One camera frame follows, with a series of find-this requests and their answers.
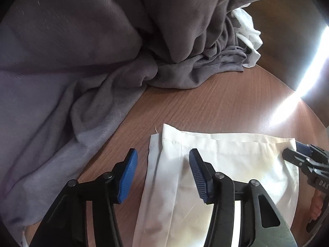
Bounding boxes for right hand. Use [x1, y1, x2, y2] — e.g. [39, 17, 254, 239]
[309, 190, 323, 220]

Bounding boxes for cream white pants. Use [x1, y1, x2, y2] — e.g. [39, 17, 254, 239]
[133, 124, 299, 246]

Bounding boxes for white sheer curtain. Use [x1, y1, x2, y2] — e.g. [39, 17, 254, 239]
[231, 7, 263, 68]

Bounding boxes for grey curtain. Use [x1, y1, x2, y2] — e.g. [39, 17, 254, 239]
[1, 0, 259, 240]

